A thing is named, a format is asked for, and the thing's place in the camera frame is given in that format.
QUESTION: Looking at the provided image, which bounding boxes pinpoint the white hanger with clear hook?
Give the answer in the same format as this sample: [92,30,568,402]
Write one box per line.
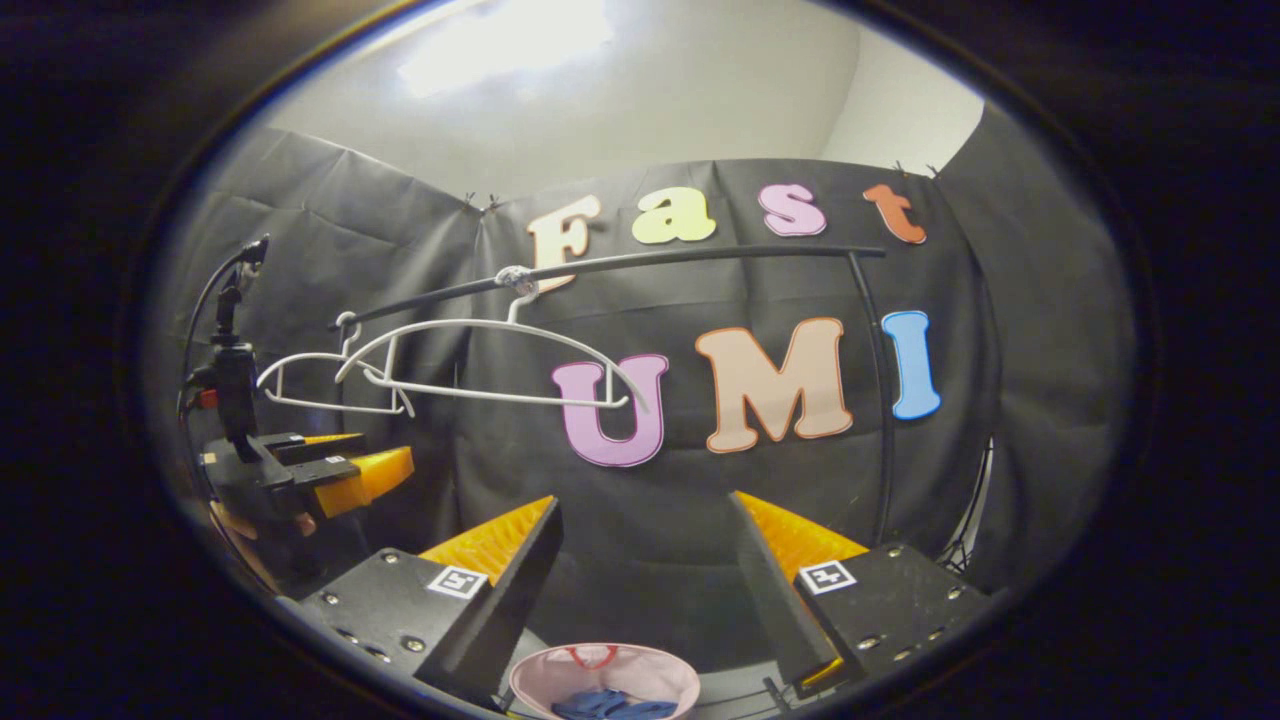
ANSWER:
[333,265,653,414]

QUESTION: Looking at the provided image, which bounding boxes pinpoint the white plastic hanger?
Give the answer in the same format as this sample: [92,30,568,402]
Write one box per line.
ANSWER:
[256,312,419,419]

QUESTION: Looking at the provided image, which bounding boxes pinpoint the blue corduroy jacket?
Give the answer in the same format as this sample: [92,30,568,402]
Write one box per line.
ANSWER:
[552,688,681,720]

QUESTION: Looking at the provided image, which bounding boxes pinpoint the pink laundry hamper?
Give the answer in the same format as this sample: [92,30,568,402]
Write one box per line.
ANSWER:
[508,643,703,720]

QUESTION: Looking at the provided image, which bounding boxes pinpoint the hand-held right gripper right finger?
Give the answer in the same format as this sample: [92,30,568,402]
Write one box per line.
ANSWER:
[728,490,993,701]

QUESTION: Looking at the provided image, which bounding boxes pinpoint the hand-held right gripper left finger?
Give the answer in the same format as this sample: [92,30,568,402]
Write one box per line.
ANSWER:
[298,495,564,713]

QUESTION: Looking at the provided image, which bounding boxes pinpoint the black backdrop stand legs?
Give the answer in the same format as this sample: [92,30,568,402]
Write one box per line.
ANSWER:
[938,435,996,576]

